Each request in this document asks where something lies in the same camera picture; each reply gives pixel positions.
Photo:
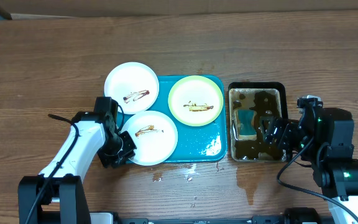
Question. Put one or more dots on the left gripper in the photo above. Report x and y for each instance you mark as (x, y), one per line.
(128, 152)

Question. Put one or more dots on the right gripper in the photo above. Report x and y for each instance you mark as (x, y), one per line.
(268, 137)

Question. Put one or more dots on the teal yellow sponge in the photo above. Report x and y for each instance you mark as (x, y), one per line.
(245, 128)

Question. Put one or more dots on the white plate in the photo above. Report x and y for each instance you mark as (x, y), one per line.
(133, 85)
(155, 136)

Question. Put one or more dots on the yellow-green rimmed plate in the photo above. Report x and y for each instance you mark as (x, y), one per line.
(195, 100)

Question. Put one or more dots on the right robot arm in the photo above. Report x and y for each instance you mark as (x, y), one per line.
(323, 138)

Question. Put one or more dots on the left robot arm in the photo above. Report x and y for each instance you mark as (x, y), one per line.
(56, 194)

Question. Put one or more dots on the black rinse tray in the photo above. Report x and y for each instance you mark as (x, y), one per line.
(266, 99)

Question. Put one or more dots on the teal plastic tray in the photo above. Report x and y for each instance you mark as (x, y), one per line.
(195, 144)

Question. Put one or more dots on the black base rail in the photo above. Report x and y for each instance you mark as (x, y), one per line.
(197, 220)

